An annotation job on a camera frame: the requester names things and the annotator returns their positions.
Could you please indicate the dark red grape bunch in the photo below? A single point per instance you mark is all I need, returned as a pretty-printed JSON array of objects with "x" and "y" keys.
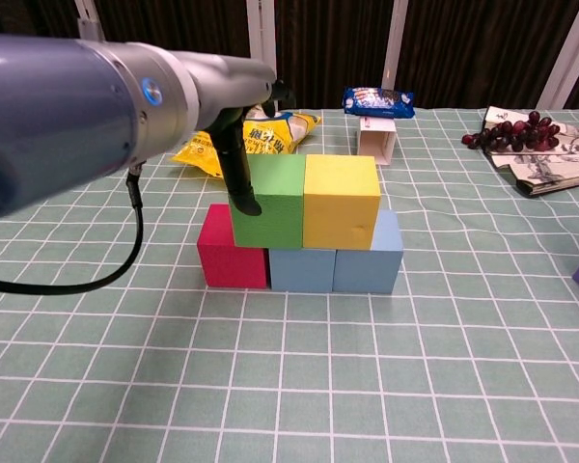
[{"x": 516, "y": 132}]

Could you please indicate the light blue foam cube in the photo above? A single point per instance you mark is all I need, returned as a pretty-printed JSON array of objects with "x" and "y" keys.
[
  {"x": 366, "y": 270},
  {"x": 301, "y": 270}
]

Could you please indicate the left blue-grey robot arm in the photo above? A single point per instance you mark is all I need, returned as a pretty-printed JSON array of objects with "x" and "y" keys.
[{"x": 63, "y": 116}]

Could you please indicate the white open cardboard box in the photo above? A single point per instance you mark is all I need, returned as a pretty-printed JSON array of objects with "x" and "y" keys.
[{"x": 375, "y": 142}]

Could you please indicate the white metal frame post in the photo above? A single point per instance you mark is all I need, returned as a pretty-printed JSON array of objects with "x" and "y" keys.
[
  {"x": 89, "y": 19},
  {"x": 569, "y": 43},
  {"x": 263, "y": 34},
  {"x": 395, "y": 43}
]

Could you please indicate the yellow foam cube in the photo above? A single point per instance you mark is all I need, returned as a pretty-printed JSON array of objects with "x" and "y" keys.
[{"x": 340, "y": 202}]

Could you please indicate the pink foam cube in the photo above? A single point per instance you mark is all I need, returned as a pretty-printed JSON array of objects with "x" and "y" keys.
[{"x": 229, "y": 263}]

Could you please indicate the yellow snack bag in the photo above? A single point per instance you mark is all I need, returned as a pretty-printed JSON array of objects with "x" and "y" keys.
[{"x": 270, "y": 137}]

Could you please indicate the blue cookie packet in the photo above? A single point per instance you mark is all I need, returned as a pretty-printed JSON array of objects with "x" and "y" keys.
[{"x": 378, "y": 102}]

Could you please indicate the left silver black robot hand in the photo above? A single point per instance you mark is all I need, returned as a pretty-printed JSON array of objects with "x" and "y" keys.
[{"x": 231, "y": 82}]

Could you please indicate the painted paper folding fan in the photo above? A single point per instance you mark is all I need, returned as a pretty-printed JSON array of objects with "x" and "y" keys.
[{"x": 555, "y": 169}]

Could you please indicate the green foam cube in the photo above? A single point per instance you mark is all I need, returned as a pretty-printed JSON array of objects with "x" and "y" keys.
[{"x": 270, "y": 212}]

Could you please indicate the green checkered tablecloth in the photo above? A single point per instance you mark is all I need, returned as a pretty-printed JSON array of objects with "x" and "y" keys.
[{"x": 289, "y": 386}]

